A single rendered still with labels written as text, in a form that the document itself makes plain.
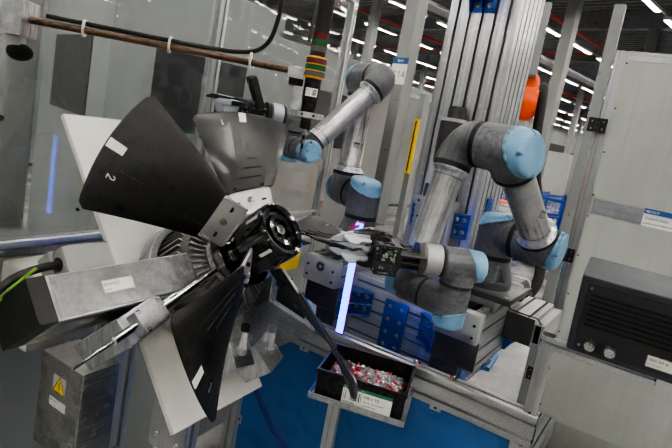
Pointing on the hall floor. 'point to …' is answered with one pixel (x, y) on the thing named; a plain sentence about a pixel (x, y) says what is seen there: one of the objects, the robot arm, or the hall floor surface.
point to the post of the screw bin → (330, 426)
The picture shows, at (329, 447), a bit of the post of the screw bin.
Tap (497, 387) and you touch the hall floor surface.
